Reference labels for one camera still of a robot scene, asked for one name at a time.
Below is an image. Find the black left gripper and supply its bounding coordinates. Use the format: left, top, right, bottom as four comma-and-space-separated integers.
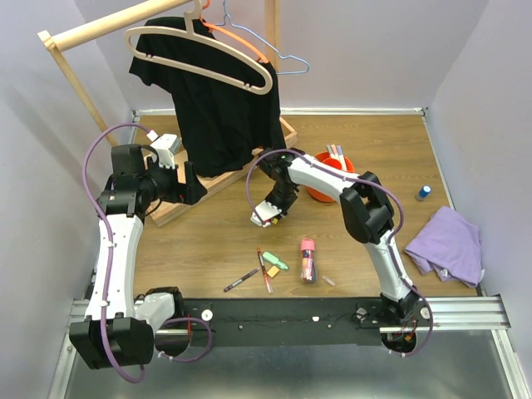
140, 155, 208, 204

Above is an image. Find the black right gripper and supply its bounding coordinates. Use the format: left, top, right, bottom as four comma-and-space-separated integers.
261, 183, 297, 221

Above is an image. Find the orange round pen organizer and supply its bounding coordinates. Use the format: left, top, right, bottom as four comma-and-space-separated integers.
307, 151, 355, 203

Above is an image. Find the blue capped white marker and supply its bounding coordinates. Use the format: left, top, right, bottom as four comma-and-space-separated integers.
336, 145, 347, 171

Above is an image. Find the orange capped white marker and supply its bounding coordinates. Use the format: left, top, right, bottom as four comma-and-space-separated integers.
330, 144, 340, 160

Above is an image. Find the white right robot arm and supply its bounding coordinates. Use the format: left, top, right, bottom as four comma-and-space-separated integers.
250, 149, 421, 326

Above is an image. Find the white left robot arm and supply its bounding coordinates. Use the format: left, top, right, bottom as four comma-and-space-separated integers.
69, 135, 207, 369

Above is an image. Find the wooden clothes rack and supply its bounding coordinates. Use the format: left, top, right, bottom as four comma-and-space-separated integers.
37, 0, 299, 228

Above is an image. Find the green correction tape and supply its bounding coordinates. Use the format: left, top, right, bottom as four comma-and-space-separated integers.
263, 251, 289, 271

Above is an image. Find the black t-shirt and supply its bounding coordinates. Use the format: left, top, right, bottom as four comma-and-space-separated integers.
130, 35, 286, 178

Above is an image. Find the small orange eraser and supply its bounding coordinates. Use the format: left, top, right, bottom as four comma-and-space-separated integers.
267, 266, 279, 278

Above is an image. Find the pink lidded pen tube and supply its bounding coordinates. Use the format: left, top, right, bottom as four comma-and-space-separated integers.
300, 239, 316, 283

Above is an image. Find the red clear pen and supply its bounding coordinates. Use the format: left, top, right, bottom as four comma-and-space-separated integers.
257, 248, 273, 294

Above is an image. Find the small clear pen cap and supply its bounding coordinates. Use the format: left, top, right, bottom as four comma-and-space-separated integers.
323, 276, 336, 287

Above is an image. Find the dark purple pen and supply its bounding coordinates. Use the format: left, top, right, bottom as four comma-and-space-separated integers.
223, 268, 259, 293

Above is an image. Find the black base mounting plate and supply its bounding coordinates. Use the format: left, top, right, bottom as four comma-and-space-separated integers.
177, 297, 430, 347

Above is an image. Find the blue glue stick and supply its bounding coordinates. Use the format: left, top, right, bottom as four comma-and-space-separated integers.
416, 185, 432, 201

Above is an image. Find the beige plastic hanger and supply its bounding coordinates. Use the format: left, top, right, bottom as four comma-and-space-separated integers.
124, 1, 273, 95

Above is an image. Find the orange hanger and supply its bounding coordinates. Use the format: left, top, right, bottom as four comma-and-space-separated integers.
199, 17, 269, 64

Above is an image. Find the purple cloth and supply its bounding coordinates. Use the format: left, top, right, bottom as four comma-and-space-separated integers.
405, 206, 484, 288

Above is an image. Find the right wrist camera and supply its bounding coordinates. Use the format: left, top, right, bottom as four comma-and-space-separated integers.
250, 200, 282, 228

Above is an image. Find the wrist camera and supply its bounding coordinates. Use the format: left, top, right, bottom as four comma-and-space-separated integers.
147, 130, 182, 169
250, 200, 282, 228

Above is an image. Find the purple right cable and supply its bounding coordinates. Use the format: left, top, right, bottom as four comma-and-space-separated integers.
245, 148, 435, 358

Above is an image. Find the purple cable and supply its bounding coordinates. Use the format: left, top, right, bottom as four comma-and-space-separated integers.
82, 122, 214, 384
245, 148, 435, 358

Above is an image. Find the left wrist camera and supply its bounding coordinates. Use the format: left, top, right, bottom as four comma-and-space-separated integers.
147, 130, 182, 169

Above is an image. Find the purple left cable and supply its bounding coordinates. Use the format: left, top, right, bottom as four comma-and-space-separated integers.
82, 122, 214, 384

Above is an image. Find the blue wire hanger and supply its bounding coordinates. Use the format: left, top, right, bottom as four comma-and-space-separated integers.
219, 1, 310, 76

